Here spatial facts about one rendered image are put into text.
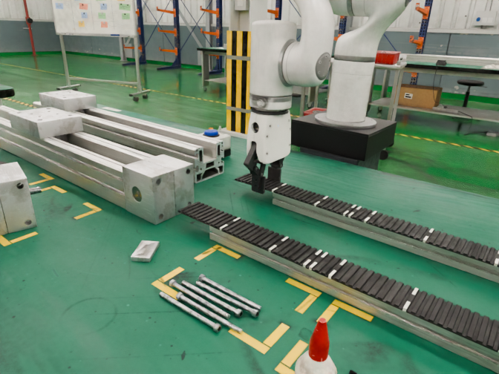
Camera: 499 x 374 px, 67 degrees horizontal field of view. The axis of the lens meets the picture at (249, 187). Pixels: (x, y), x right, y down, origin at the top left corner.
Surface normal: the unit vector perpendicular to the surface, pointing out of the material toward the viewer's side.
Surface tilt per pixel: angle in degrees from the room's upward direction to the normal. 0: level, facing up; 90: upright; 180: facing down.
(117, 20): 90
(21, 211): 90
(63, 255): 0
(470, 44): 90
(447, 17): 90
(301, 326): 0
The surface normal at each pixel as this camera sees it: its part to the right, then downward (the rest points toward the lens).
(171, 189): 0.79, 0.26
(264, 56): -0.50, 0.29
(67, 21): -0.30, 0.36
